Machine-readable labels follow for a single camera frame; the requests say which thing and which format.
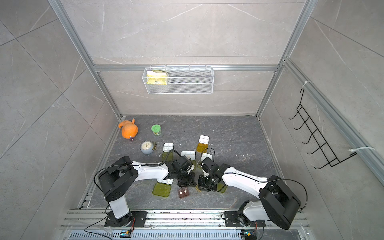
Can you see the orange plush toy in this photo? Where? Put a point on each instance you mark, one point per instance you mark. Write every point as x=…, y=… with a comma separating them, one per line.
x=128, y=129

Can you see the amber pillbox at back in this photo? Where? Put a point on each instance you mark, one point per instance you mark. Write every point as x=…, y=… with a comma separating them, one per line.
x=203, y=143

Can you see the yellow packet in basket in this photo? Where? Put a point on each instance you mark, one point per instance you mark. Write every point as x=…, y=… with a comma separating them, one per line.
x=157, y=77

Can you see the black wall hook rack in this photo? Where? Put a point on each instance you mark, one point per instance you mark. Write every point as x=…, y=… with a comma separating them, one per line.
x=316, y=136

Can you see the large green six-cell pillbox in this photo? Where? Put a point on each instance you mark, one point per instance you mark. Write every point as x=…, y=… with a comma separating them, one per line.
x=162, y=188

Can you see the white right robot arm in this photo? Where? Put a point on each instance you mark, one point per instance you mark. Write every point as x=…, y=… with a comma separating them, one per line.
x=277, y=202

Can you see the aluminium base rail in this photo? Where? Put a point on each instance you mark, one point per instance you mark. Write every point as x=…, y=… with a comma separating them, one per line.
x=177, y=225

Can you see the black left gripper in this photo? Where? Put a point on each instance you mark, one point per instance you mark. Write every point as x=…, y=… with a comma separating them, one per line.
x=191, y=182

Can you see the brown small pillbox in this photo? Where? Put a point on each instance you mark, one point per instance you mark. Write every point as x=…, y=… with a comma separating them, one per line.
x=183, y=192

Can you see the small green pillbox centre right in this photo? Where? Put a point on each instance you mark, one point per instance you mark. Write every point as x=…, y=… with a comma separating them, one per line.
x=205, y=155

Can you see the small green pillbox near clock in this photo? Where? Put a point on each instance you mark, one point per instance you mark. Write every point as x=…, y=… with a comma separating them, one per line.
x=167, y=155

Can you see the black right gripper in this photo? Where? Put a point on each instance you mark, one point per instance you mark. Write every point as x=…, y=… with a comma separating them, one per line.
x=201, y=186

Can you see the green lidded round jar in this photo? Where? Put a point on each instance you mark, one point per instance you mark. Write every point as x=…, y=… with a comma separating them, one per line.
x=156, y=129

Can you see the white wire wall basket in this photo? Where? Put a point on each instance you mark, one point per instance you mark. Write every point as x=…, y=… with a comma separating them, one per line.
x=183, y=80

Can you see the grey alarm clock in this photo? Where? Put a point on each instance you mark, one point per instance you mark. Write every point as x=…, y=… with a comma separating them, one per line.
x=148, y=147

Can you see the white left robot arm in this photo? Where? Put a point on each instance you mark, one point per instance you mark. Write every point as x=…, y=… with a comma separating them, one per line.
x=115, y=180

